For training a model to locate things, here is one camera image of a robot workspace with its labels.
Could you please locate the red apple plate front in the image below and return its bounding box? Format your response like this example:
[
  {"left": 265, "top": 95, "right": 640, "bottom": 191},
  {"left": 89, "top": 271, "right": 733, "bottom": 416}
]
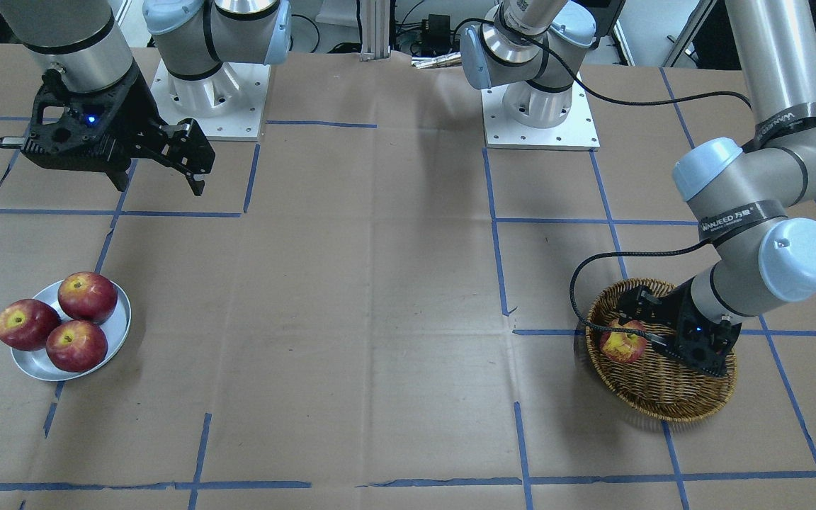
[{"left": 45, "top": 319, "right": 109, "bottom": 373}]

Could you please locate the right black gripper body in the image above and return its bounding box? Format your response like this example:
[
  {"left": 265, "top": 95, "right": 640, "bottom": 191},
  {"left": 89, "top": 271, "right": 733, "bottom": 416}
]
[{"left": 21, "top": 67, "right": 168, "bottom": 174}]

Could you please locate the red apple plate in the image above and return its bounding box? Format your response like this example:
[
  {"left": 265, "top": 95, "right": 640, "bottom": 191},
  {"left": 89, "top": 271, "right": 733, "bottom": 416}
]
[
  {"left": 56, "top": 271, "right": 118, "bottom": 324},
  {"left": 0, "top": 298, "right": 62, "bottom": 351},
  {"left": 45, "top": 319, "right": 109, "bottom": 373}
]

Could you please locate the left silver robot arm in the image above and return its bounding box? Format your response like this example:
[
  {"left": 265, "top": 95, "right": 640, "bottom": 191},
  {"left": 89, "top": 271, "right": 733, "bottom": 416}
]
[{"left": 460, "top": 1, "right": 816, "bottom": 378}]

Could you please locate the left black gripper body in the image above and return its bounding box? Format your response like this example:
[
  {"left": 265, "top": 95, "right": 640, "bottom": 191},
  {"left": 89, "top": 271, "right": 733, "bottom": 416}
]
[{"left": 654, "top": 281, "right": 741, "bottom": 378}]

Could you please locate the light blue plate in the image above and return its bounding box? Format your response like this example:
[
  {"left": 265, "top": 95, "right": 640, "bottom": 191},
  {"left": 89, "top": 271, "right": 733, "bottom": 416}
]
[{"left": 10, "top": 282, "right": 132, "bottom": 382}]

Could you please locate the aluminium frame post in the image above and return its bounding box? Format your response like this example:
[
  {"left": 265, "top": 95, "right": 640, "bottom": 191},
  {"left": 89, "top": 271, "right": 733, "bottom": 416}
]
[{"left": 356, "top": 0, "right": 395, "bottom": 62}]

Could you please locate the red yellow apple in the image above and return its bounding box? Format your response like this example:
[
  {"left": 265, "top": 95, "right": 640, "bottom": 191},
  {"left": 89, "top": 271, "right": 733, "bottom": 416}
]
[{"left": 598, "top": 317, "right": 647, "bottom": 363}]

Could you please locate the red apple plate back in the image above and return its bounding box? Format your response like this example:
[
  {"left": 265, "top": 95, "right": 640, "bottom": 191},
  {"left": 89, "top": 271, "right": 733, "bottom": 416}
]
[
  {"left": 0, "top": 298, "right": 62, "bottom": 351},
  {"left": 56, "top": 271, "right": 118, "bottom": 324}
]

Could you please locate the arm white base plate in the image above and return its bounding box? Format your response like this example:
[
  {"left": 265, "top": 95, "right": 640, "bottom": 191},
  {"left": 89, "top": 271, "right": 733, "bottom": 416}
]
[
  {"left": 150, "top": 62, "right": 273, "bottom": 142},
  {"left": 480, "top": 83, "right": 600, "bottom": 151}
]

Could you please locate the woven wicker basket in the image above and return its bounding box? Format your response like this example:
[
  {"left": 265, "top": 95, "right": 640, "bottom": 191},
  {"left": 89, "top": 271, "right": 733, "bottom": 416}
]
[{"left": 584, "top": 278, "right": 739, "bottom": 423}]

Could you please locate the black power adapter box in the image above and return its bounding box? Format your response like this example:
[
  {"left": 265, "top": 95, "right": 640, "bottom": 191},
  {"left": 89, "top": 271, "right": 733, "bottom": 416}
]
[{"left": 418, "top": 13, "right": 454, "bottom": 57}]

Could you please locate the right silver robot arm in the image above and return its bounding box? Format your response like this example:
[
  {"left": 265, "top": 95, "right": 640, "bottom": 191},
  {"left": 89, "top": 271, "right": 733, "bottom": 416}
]
[{"left": 0, "top": 1, "right": 291, "bottom": 195}]

